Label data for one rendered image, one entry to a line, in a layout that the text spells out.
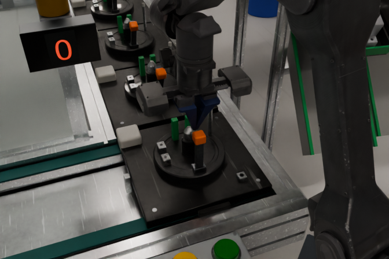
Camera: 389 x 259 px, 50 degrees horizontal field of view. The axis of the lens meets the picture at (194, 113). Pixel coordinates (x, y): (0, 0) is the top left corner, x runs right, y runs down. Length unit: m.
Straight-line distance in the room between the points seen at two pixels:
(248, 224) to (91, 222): 0.29
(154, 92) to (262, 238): 0.33
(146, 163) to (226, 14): 0.96
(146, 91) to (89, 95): 0.40
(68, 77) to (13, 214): 0.28
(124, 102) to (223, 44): 0.56
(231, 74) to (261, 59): 0.67
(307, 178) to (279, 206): 0.21
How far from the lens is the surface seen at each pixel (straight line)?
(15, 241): 0.83
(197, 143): 0.72
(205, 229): 0.74
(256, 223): 0.75
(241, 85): 0.69
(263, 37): 1.51
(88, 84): 1.10
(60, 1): 0.71
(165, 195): 0.77
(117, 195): 0.85
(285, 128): 1.10
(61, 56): 0.75
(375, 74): 0.95
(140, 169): 0.82
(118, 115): 0.95
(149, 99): 0.65
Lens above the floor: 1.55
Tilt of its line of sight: 38 degrees down
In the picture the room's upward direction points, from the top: straight up
